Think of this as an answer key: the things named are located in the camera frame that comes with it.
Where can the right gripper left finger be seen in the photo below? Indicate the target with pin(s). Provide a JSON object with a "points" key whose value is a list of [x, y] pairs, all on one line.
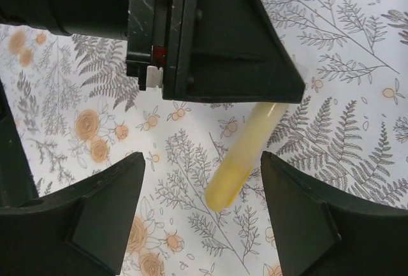
{"points": [[82, 229]]}

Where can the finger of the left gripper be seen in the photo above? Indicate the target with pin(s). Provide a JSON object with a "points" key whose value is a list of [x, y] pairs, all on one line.
{"points": [[226, 51]]}

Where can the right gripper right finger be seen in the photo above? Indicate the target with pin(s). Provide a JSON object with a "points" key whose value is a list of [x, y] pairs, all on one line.
{"points": [[321, 230]]}

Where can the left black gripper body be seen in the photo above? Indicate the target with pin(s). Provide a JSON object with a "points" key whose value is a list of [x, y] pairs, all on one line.
{"points": [[159, 44]]}

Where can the yellow highlighter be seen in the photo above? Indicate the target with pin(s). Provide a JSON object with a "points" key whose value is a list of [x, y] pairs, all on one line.
{"points": [[242, 155]]}

